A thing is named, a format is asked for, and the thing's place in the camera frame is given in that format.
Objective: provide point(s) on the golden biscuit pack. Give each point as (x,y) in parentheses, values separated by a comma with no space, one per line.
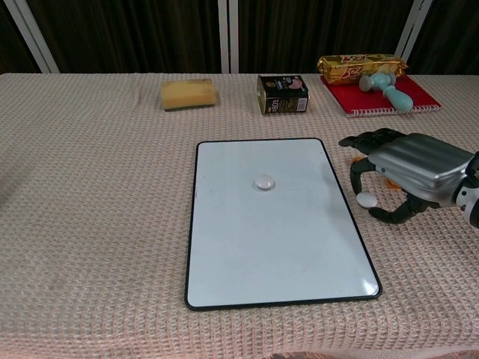
(344,69)

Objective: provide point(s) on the white round magnet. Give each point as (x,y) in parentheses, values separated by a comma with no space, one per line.
(366,200)
(263,183)

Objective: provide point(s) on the small dark box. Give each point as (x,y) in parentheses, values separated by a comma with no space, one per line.
(282,95)

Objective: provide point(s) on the light blue toy hammer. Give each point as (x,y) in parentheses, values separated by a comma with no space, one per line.
(398,99)

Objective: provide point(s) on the yellow sponge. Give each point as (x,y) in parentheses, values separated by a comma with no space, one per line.
(187,94)

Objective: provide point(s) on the beige waffle tablecloth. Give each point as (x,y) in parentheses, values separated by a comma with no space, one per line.
(93,205)

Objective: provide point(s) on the aluminium frame post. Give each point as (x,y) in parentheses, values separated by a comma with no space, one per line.
(228,37)
(33,37)
(411,30)

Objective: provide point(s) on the red spiral notebook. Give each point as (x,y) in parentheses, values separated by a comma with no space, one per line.
(355,99)

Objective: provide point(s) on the white magnetic board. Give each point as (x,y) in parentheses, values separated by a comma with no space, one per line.
(280,243)

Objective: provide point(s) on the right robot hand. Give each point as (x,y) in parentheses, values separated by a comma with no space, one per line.
(419,164)

